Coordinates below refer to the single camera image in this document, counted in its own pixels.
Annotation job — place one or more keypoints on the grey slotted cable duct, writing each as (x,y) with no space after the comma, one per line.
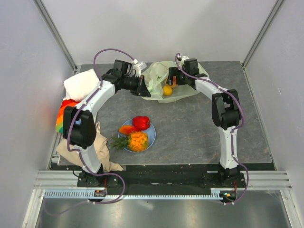
(95,195)

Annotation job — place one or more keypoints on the aluminium corner post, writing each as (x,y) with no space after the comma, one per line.
(54,31)
(262,32)

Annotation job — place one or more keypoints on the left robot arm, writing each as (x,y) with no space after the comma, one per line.
(79,121)

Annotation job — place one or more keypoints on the red fake apple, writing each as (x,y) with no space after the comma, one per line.
(141,122)

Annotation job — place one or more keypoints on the white folded towel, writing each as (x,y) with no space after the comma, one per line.
(81,85)

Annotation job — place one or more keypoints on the blue plastic plate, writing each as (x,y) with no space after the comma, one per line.
(151,132)

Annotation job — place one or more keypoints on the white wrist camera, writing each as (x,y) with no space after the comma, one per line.
(181,60)
(138,67)

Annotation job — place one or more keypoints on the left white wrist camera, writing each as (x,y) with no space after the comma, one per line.
(138,67)

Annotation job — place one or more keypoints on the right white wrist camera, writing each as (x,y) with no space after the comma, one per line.
(181,60)

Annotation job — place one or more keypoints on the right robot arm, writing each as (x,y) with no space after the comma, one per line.
(225,109)

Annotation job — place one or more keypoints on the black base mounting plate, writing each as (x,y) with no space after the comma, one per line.
(168,179)

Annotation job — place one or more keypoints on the small orange fake fruit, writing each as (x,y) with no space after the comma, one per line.
(167,90)

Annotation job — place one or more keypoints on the pale green plastic bag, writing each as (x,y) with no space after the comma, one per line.
(155,77)

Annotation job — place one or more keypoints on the right aluminium corner post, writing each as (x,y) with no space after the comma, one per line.
(262,32)

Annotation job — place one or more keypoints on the fake pineapple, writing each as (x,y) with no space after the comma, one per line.
(135,142)

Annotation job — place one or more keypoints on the rainbow striped cloth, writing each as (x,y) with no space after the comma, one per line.
(60,116)

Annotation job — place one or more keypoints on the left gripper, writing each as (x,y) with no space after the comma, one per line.
(141,90)

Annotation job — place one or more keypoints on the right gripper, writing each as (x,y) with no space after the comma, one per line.
(175,71)

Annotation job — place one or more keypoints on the left aluminium corner post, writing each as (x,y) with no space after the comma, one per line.
(54,31)

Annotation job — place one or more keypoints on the beige crumpled cloth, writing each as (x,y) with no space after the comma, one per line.
(101,150)

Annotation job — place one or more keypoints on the red yellow fake mango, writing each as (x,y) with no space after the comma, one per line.
(128,129)

